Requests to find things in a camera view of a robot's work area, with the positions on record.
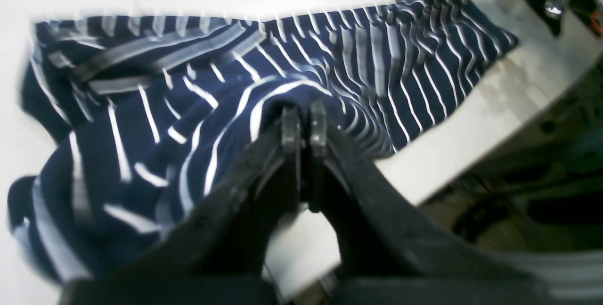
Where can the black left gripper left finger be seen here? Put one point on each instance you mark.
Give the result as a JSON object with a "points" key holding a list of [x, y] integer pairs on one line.
{"points": [[215, 256]]}

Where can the navy white striped t-shirt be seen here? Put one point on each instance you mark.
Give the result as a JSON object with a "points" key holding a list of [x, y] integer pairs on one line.
{"points": [[150, 112]]}

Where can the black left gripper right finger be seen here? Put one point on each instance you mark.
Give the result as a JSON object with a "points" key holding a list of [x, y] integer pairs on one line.
{"points": [[391, 253]]}

